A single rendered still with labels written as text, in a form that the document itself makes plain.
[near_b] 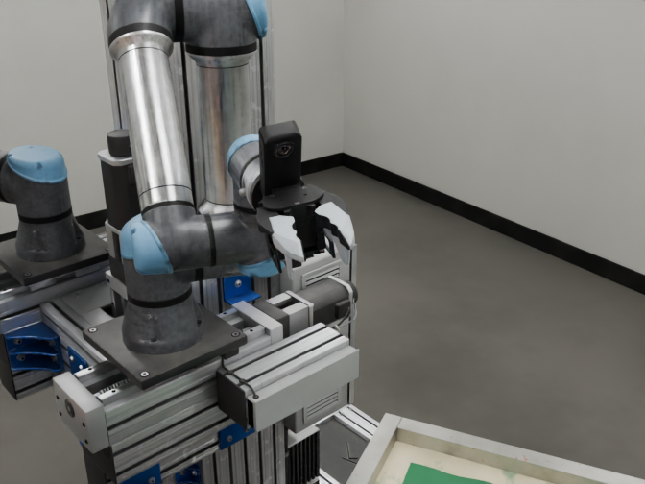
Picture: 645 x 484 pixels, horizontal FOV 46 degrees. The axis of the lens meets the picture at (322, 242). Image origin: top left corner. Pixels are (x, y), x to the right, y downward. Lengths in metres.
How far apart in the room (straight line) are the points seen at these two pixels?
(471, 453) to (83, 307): 0.89
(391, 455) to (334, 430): 1.25
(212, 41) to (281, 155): 0.40
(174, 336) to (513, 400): 2.28
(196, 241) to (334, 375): 0.57
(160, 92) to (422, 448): 0.92
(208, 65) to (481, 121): 3.79
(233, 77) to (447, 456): 0.88
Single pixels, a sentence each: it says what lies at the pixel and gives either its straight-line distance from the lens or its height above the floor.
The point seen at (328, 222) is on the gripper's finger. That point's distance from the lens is 0.83.
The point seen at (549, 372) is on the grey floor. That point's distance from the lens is 3.67.
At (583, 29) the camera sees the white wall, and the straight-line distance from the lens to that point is 4.41.
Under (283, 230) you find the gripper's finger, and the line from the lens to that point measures 0.81.
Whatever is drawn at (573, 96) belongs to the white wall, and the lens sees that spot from 4.48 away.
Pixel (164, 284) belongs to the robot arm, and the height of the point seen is 1.39.
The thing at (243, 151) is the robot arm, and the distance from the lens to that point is 1.04.
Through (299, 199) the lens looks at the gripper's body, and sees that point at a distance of 0.87.
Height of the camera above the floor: 2.01
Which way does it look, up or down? 25 degrees down
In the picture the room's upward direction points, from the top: straight up
